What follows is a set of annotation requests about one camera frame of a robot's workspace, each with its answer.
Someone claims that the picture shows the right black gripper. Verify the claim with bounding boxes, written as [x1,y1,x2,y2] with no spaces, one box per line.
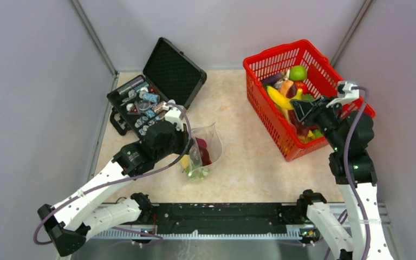
[291,94,345,150]

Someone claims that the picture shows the yellow banana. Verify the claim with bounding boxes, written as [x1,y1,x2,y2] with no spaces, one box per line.
[266,86,303,110]

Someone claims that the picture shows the red plastic basket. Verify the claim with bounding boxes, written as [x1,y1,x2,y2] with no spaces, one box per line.
[243,39,376,162]

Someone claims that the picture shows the yellow lemon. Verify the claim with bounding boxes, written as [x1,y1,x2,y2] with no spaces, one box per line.
[180,154,190,170]

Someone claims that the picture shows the purple sweet potato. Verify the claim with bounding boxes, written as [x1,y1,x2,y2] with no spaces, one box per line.
[195,138,207,149]

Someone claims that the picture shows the clear zip top bag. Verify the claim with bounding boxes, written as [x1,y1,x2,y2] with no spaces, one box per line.
[179,122,223,181]

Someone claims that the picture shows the dark red fruit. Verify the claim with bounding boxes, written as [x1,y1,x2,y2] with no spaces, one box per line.
[199,148,212,166]

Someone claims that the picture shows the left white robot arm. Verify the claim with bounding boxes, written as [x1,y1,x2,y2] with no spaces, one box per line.
[37,120,194,257]

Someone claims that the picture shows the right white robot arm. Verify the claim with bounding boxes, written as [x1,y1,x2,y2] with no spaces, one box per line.
[291,96,393,259]

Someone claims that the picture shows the red apple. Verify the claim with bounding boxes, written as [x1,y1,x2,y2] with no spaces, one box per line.
[294,81,309,95]

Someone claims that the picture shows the green apple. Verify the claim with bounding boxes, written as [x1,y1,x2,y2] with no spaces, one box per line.
[289,65,308,81]

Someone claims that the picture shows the black open case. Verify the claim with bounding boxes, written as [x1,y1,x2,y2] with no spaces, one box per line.
[107,37,207,138]

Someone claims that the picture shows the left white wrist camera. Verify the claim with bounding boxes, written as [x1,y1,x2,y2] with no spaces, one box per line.
[163,102,186,132]

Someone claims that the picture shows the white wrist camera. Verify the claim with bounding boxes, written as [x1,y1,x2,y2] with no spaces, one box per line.
[326,81,360,108]
[163,102,186,132]

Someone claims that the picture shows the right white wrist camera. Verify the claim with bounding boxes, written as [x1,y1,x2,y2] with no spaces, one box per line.
[326,81,360,108]

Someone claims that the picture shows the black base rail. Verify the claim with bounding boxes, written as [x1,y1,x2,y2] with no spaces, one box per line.
[118,203,333,236]

